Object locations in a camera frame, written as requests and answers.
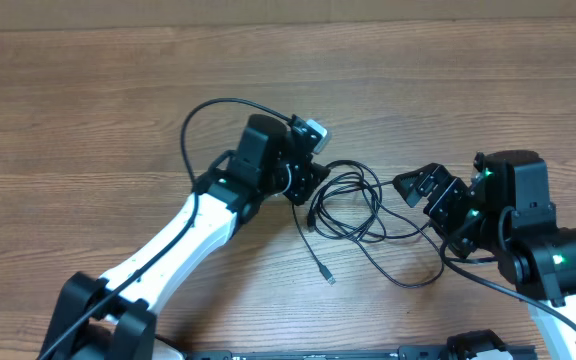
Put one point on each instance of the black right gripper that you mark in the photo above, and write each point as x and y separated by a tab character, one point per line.
438	212

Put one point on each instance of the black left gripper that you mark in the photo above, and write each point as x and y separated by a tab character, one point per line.
309	176

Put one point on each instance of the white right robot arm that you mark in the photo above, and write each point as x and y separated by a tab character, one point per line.
501	231

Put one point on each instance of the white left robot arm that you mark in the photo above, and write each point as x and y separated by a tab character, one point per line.
115	315

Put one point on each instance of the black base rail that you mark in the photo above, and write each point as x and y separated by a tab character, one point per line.
408	352

